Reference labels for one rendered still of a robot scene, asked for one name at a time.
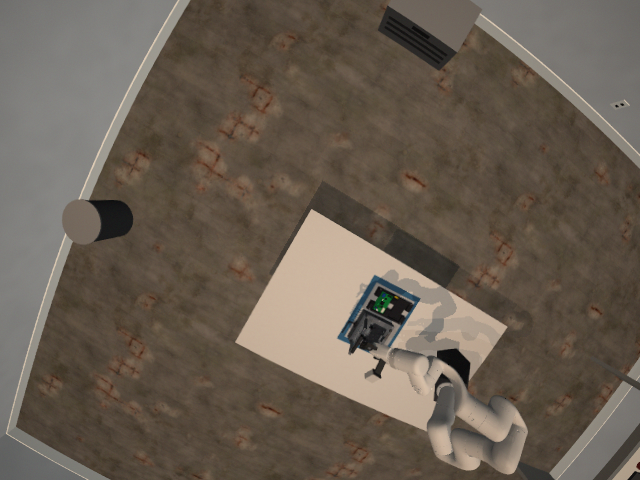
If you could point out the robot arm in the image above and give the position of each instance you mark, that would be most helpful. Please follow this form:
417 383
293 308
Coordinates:
500 421

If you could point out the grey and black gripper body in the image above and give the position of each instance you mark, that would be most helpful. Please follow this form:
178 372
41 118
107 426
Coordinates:
382 352

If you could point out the green circuit board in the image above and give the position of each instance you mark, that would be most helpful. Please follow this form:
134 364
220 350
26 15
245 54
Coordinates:
382 302

